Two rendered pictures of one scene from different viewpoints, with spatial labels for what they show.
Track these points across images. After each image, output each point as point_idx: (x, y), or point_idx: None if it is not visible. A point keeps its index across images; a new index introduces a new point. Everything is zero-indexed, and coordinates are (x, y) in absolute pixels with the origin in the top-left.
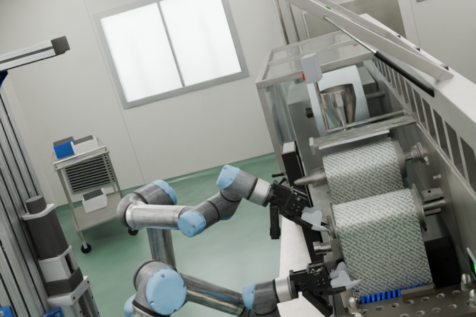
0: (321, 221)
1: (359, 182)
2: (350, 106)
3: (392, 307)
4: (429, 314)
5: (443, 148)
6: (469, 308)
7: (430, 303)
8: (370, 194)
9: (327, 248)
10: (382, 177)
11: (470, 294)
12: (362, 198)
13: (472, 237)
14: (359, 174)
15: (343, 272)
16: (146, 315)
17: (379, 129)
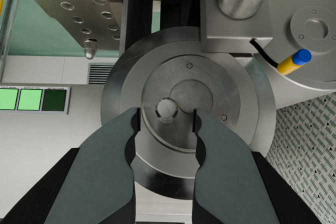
0: (194, 132)
1: (317, 166)
2: None
3: None
4: (65, 13)
5: None
6: (81, 39)
7: (93, 17)
8: (300, 128)
9: None
10: (283, 160)
11: (85, 54)
12: (314, 122)
13: (28, 141)
14: (316, 189)
15: None
16: None
17: None
